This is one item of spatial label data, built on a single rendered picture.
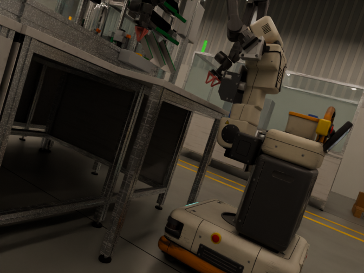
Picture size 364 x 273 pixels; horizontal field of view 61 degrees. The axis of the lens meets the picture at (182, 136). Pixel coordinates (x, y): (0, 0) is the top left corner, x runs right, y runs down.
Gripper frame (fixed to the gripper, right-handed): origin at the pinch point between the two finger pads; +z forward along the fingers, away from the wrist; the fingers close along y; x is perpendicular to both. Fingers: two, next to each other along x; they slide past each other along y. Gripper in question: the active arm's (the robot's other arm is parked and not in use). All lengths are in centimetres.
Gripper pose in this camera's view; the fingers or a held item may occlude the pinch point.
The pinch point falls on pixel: (138, 39)
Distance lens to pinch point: 182.5
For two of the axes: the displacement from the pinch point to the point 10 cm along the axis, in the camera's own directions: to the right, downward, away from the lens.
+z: -2.9, 9.5, 0.7
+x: 8.7, 2.9, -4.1
